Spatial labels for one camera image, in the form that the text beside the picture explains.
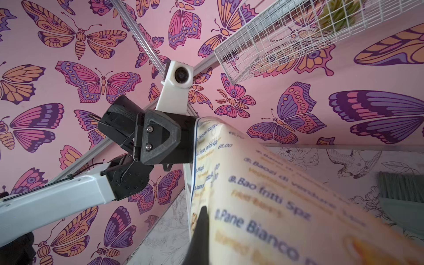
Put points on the green succulent plant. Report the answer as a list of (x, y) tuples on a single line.
[(339, 15)]

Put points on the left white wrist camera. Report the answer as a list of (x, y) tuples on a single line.
[(175, 90)]

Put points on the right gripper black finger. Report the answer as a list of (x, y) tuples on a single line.
[(198, 251)]

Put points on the aluminium cage frame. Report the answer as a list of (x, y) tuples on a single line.
[(210, 61)]

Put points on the white wire rack basket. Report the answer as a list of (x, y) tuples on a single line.
[(286, 36)]

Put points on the laminated dim sum menu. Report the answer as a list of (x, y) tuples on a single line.
[(264, 211)]

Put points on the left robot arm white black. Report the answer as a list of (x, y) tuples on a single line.
[(116, 180)]

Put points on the grey green dustpan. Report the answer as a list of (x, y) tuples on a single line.
[(402, 200)]

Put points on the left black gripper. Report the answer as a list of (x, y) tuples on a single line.
[(162, 138)]

